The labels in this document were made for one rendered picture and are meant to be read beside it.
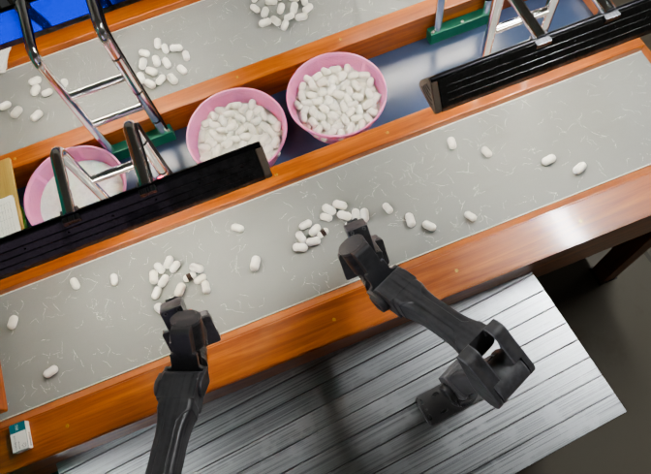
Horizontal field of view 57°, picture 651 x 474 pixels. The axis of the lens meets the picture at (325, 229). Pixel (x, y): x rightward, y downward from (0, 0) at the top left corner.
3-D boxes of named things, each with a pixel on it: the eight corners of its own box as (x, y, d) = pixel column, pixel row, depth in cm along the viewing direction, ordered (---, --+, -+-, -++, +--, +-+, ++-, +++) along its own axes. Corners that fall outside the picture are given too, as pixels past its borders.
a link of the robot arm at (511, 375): (435, 377, 129) (480, 375, 98) (456, 356, 131) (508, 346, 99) (456, 399, 129) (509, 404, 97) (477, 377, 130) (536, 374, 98)
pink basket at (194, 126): (312, 148, 164) (308, 130, 155) (236, 210, 159) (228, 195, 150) (250, 91, 173) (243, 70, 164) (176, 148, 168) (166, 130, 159)
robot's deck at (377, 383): (620, 413, 136) (627, 411, 132) (128, 686, 124) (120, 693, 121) (420, 116, 170) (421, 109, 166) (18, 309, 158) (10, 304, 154)
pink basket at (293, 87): (402, 134, 163) (403, 114, 155) (310, 169, 162) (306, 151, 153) (364, 60, 174) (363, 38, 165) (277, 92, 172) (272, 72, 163)
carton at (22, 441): (33, 448, 131) (28, 447, 129) (17, 454, 131) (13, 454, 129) (28, 421, 133) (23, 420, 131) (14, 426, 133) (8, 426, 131)
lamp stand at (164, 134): (176, 139, 169) (110, 29, 128) (108, 164, 167) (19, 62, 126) (160, 87, 176) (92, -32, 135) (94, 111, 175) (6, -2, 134)
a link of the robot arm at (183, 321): (165, 309, 113) (143, 348, 103) (209, 309, 113) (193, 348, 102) (174, 360, 118) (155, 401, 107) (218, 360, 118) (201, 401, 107)
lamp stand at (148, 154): (218, 264, 153) (158, 185, 112) (143, 293, 152) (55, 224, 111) (198, 202, 161) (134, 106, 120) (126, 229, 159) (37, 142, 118)
